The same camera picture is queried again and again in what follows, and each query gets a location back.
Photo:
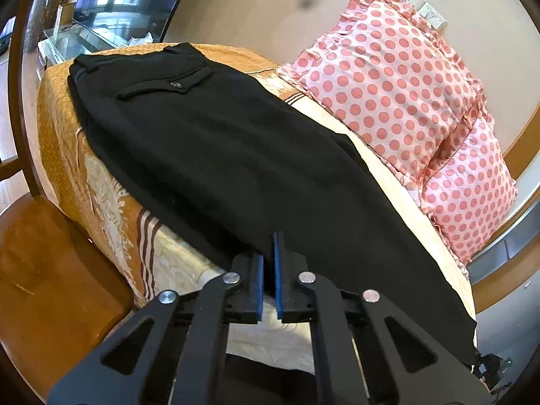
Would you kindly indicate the small pink polka-dot pillow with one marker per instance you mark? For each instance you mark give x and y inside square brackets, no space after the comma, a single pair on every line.
[468,189]

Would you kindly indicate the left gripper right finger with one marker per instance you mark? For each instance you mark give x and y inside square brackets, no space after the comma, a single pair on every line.
[366,350]

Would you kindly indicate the white wall socket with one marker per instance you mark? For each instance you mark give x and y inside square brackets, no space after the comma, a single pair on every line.
[429,13]

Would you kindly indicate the wooden chair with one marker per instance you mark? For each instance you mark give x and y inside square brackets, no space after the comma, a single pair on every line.
[60,296]

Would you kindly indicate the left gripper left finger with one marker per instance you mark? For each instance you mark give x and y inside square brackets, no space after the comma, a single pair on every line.
[172,351]

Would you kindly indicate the large pink polka-dot pillow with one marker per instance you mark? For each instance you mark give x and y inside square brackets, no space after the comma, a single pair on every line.
[392,80]

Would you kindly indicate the black pants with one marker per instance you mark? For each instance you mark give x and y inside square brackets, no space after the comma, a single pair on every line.
[226,164]

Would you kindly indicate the glass tv stand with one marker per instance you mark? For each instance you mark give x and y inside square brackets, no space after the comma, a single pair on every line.
[67,42]

